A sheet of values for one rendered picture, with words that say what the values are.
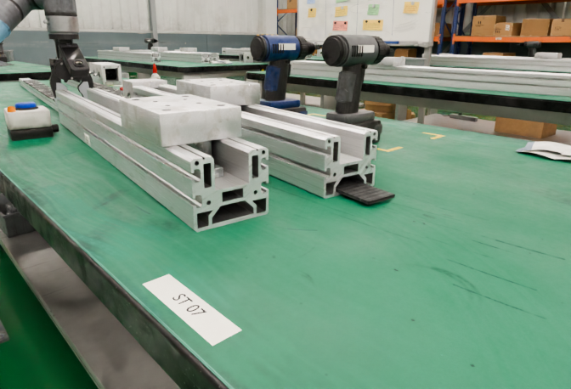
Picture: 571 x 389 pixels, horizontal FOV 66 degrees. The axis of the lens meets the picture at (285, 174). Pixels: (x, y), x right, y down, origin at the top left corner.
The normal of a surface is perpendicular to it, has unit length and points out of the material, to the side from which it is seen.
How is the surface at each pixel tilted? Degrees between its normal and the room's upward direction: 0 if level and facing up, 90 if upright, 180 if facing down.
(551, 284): 0
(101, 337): 0
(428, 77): 90
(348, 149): 90
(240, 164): 90
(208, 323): 0
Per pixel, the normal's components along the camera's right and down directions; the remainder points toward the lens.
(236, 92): 0.58, 0.25
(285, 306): 0.01, -0.96
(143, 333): -0.73, 0.11
